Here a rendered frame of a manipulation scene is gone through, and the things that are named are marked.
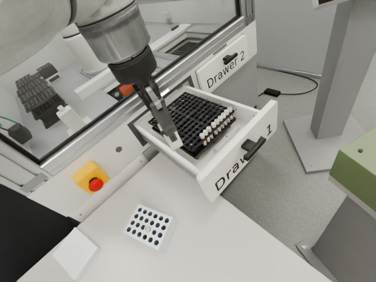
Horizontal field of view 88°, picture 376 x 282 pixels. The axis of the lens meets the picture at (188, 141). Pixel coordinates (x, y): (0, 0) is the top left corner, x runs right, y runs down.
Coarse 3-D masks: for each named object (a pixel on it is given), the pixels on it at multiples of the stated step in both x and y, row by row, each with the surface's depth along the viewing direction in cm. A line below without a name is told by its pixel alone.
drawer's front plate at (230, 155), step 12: (264, 108) 49; (276, 108) 50; (252, 120) 47; (264, 120) 48; (276, 120) 54; (240, 132) 46; (252, 132) 47; (264, 132) 51; (228, 144) 44; (240, 144) 45; (216, 156) 43; (228, 156) 44; (240, 156) 48; (204, 168) 42; (216, 168) 42; (228, 168) 46; (240, 168) 51; (204, 180) 41; (216, 180) 45; (228, 180) 49; (204, 192) 45; (216, 192) 47
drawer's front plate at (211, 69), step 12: (240, 36) 79; (228, 48) 76; (240, 48) 80; (216, 60) 74; (240, 60) 83; (204, 72) 72; (216, 72) 76; (228, 72) 81; (204, 84) 75; (216, 84) 79
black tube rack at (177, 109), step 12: (180, 96) 69; (168, 108) 66; (180, 108) 64; (192, 108) 62; (204, 108) 60; (216, 108) 59; (180, 120) 64; (192, 120) 58; (204, 120) 57; (156, 132) 66; (180, 132) 56; (192, 132) 55; (192, 156) 53
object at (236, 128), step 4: (236, 124) 59; (232, 128) 58; (236, 128) 58; (228, 132) 58; (232, 132) 57; (236, 132) 58; (224, 136) 57; (228, 136) 57; (232, 136) 58; (220, 140) 57; (224, 140) 56; (216, 144) 56; (220, 144) 56; (216, 148) 55
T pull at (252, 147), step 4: (248, 140) 46; (260, 140) 44; (264, 140) 44; (244, 144) 45; (248, 144) 45; (252, 144) 45; (256, 144) 44; (260, 144) 44; (244, 148) 45; (248, 148) 44; (252, 148) 44; (256, 148) 44; (248, 152) 43; (252, 152) 43; (244, 156) 43; (248, 156) 43; (252, 156) 44; (248, 160) 43
